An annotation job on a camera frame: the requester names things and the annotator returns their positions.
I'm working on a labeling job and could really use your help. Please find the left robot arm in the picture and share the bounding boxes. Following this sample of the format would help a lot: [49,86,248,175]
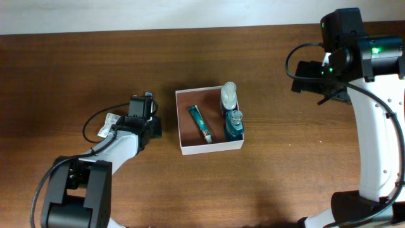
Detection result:
[34,93,162,228]

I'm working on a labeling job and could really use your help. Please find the right black cable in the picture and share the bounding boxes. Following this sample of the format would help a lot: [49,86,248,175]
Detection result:
[285,42,405,228]

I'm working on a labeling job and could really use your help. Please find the left black cable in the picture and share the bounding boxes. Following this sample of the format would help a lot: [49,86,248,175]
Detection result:
[30,98,159,228]

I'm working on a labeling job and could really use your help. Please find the green white toothpaste tube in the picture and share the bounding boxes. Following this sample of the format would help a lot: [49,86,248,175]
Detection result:
[187,105,213,144]

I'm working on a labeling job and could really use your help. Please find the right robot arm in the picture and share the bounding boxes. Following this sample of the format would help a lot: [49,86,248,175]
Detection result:
[291,8,404,228]

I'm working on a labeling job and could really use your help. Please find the green white soap packet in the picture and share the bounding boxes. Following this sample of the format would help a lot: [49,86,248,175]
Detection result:
[97,113,120,138]

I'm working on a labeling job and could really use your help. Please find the blue Listerine mouthwash bottle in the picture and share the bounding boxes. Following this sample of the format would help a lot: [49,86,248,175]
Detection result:
[225,110,244,141]

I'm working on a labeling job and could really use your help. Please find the dark purple pump bottle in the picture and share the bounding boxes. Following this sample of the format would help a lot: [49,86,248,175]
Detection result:
[220,82,237,116]

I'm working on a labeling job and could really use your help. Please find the black cable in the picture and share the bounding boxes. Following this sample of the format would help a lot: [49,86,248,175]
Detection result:
[30,98,159,228]
[285,42,405,228]

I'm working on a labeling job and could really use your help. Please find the white square cardboard box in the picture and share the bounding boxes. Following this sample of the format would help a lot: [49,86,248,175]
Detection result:
[175,86,244,155]

